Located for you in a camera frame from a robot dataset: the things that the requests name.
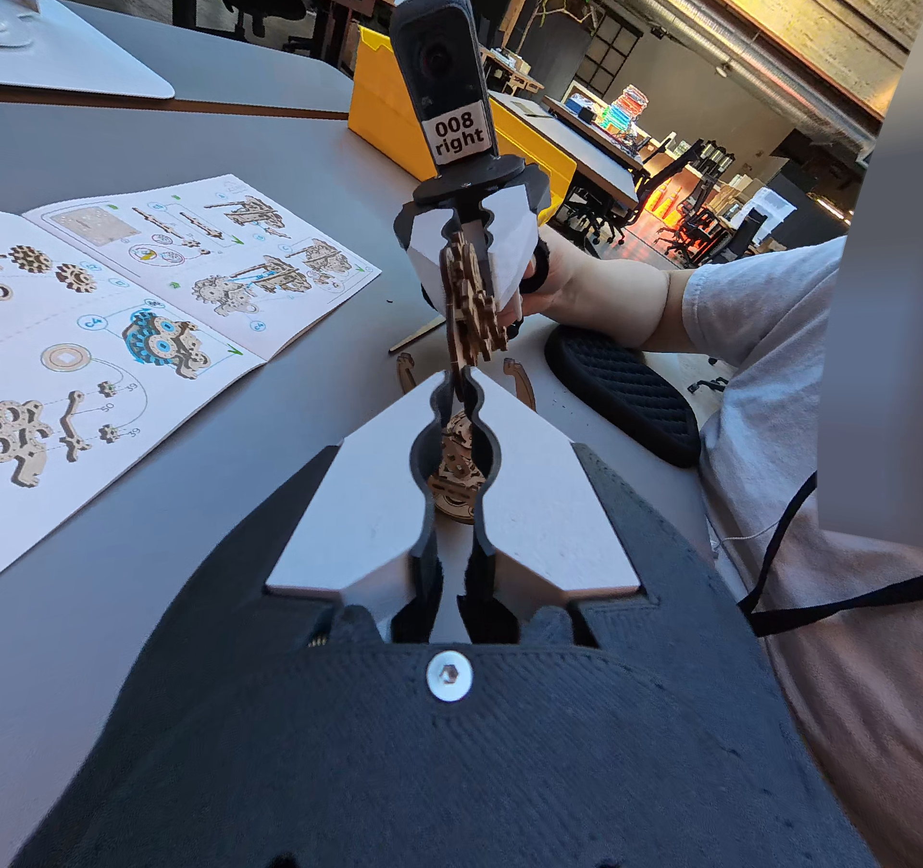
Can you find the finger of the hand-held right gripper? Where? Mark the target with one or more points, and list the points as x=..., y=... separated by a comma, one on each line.
x=430, y=255
x=513, y=247

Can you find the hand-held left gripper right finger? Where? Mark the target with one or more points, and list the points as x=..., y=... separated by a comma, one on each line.
x=555, y=522

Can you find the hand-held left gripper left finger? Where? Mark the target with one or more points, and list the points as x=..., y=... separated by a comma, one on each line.
x=360, y=522

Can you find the wooden gear assembly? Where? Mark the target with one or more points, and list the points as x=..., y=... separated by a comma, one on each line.
x=472, y=320

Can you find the wooden model frame assembly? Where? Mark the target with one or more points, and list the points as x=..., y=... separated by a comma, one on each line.
x=454, y=471

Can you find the person's right hand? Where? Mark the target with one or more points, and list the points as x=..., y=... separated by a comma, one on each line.
x=577, y=291

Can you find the thin wooden stick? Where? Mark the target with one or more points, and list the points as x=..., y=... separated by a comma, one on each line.
x=418, y=335

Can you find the yellow plastic bin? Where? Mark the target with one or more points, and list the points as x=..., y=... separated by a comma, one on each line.
x=378, y=118

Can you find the grey background desk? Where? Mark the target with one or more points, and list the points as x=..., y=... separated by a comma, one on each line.
x=598, y=161

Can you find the black wrist rest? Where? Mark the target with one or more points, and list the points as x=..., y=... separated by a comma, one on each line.
x=627, y=392

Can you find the stack of colourful boxes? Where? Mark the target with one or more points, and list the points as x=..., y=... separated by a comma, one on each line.
x=624, y=114

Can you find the person's white shirt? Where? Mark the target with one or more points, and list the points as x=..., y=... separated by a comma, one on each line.
x=779, y=413

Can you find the white instruction booklet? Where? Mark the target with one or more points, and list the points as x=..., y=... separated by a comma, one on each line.
x=180, y=320

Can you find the white document stand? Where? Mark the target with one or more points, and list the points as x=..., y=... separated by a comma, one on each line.
x=72, y=60

